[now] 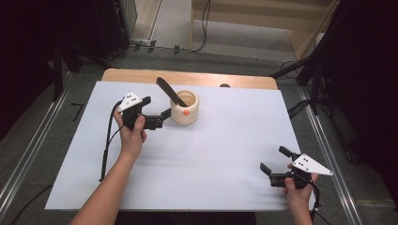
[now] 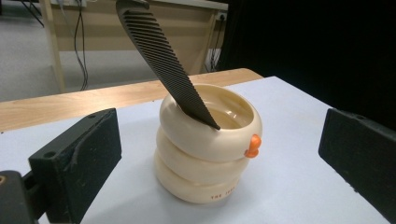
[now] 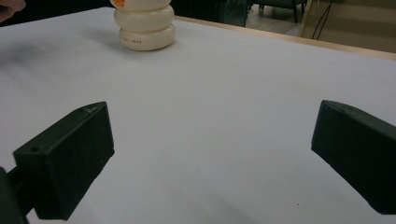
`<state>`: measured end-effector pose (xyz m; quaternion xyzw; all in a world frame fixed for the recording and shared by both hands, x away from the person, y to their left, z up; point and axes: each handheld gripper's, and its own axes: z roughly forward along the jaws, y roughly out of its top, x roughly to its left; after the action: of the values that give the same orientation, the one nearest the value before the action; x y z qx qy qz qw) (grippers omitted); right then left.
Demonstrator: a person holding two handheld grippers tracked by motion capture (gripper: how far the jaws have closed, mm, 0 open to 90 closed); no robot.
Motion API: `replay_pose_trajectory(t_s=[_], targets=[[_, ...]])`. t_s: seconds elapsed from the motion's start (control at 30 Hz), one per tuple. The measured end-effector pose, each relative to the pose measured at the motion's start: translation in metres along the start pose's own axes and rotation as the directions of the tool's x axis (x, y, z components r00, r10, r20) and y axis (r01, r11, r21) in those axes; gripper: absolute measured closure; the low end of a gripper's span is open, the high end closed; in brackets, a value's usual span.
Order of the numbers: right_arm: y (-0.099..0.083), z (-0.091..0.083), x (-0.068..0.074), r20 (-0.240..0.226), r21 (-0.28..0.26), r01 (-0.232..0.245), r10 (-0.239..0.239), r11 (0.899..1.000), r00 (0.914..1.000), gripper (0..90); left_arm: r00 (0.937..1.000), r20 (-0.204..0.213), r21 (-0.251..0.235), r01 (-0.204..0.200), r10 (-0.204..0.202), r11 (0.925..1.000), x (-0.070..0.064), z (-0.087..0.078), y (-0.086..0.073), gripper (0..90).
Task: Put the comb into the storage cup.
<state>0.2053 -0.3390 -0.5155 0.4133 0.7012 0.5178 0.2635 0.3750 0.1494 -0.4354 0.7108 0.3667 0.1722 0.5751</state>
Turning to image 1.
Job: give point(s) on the cream ceramic cup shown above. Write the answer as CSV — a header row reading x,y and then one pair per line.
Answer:
x,y
185,109

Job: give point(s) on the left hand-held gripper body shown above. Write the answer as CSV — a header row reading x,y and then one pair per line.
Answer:
x,y
130,101

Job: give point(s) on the black spatula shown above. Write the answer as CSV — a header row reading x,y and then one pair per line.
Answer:
x,y
169,90

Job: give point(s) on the metal floor rail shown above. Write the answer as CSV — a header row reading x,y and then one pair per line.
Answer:
x,y
331,175
29,146

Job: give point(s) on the white board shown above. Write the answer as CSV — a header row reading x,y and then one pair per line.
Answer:
x,y
203,162

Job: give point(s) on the wooden table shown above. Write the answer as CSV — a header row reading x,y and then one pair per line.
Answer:
x,y
131,76

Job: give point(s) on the black metal stand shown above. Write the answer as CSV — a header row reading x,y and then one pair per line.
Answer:
x,y
58,72
313,81

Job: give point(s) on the grey cabinet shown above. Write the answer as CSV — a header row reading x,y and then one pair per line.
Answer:
x,y
130,18

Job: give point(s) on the light wooden shelf unit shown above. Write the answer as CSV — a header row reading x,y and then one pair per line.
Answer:
x,y
266,22

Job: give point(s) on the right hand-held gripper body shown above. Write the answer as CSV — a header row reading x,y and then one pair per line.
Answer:
x,y
308,165

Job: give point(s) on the person's right hand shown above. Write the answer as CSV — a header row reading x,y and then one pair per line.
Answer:
x,y
297,197

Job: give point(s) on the person's left hand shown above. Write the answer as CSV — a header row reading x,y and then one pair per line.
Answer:
x,y
133,137

